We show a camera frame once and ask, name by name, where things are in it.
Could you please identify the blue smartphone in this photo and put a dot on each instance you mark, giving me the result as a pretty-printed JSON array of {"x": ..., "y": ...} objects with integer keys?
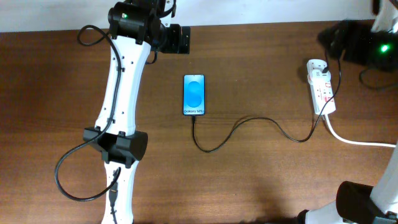
[{"x": 194, "y": 95}]

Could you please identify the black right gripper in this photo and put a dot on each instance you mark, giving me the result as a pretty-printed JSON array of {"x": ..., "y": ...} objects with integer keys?
[{"x": 352, "y": 38}]

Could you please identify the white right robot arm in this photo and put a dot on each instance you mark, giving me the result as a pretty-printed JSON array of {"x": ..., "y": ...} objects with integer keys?
[{"x": 358, "y": 203}]

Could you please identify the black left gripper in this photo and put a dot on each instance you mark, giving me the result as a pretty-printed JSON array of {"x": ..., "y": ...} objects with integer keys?
[{"x": 175, "y": 45}]

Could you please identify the white charger adapter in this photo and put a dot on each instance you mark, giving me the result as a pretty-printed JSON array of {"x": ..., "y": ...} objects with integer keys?
[{"x": 317, "y": 71}]

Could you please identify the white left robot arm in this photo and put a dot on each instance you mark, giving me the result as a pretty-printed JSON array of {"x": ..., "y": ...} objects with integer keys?
[{"x": 136, "y": 30}]

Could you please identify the white power strip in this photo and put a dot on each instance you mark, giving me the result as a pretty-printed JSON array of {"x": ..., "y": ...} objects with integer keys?
[{"x": 322, "y": 93}]

